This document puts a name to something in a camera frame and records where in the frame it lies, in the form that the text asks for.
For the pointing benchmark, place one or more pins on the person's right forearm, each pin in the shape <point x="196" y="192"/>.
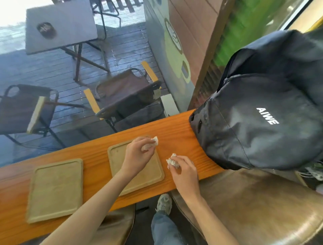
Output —
<point x="212" y="224"/>

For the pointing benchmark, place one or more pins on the person's left hand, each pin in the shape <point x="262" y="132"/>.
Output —
<point x="136" y="159"/>

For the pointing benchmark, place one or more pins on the cat mural wooden partition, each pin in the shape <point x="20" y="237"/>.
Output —
<point x="161" y="63"/>

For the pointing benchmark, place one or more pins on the brown folding chair orange armrests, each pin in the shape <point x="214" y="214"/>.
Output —
<point x="123" y="90"/>

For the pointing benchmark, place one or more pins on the black backpack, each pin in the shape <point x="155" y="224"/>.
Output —
<point x="257" y="113"/>

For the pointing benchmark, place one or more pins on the person's blue jeans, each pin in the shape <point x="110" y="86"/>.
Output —
<point x="164" y="229"/>

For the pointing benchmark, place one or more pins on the black folding armchair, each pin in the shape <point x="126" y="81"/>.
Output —
<point x="103" y="10"/>

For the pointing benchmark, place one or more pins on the dark folding table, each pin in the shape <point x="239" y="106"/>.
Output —
<point x="70" y="22"/>

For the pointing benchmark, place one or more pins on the person's right shoe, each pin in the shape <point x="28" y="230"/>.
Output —
<point x="164" y="204"/>

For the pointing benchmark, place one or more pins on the tissue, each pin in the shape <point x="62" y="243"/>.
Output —
<point x="154" y="140"/>
<point x="172" y="161"/>

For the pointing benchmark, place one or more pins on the dark folding chair pale armrests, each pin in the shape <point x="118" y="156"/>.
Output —
<point x="17" y="113"/>

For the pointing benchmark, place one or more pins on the wooden tray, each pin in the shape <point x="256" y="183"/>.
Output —
<point x="54" y="190"/>
<point x="149" y="174"/>

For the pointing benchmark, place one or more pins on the person's left forearm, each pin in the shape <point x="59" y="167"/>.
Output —
<point x="85" y="217"/>

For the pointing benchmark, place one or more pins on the person's right hand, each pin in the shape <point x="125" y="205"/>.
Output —
<point x="186" y="179"/>

